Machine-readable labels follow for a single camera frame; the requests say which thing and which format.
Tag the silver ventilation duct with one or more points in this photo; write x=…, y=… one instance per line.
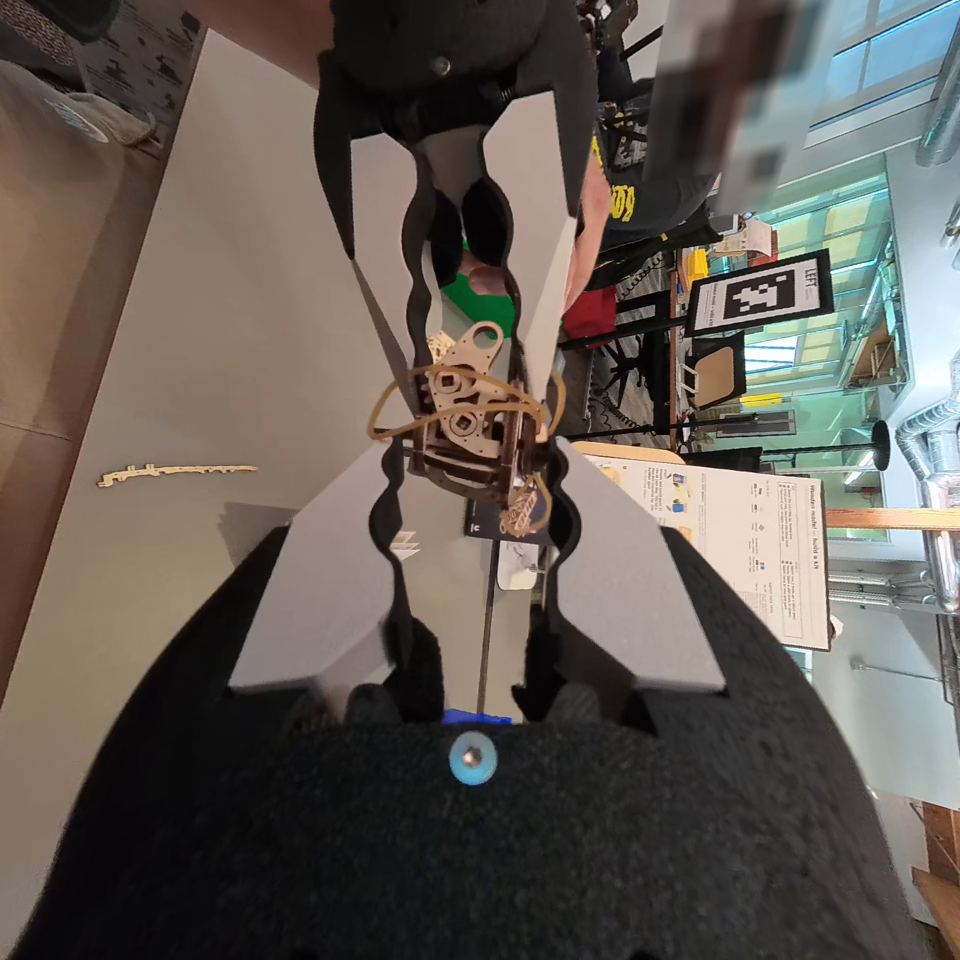
x=937, y=135
x=934, y=480

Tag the red bag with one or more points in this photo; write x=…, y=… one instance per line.
x=592, y=315

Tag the person's left hand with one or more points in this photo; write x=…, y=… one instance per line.
x=592, y=225

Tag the printed instruction board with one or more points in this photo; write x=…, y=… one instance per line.
x=735, y=540

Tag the wood and black chair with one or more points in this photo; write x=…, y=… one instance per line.
x=716, y=371

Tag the tan rubber band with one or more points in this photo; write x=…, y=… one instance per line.
x=486, y=385

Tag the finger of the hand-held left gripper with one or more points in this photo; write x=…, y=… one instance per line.
x=379, y=225
x=544, y=225

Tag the wooden strip piece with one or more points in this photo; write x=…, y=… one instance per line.
x=180, y=470

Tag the black framed marker sign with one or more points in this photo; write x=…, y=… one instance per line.
x=757, y=292

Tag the green plastic bin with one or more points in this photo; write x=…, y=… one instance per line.
x=484, y=311

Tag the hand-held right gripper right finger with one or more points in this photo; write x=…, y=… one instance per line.
x=622, y=600

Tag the white flat object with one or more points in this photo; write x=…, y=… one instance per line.
x=517, y=566

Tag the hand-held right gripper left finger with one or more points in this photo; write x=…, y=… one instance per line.
x=330, y=600

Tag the wooden beam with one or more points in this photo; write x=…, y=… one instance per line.
x=900, y=521

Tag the thin black rod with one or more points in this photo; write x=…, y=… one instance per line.
x=487, y=637

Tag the wooden mechanical model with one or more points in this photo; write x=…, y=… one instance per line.
x=465, y=405

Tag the wooden crate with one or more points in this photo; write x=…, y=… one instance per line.
x=941, y=840

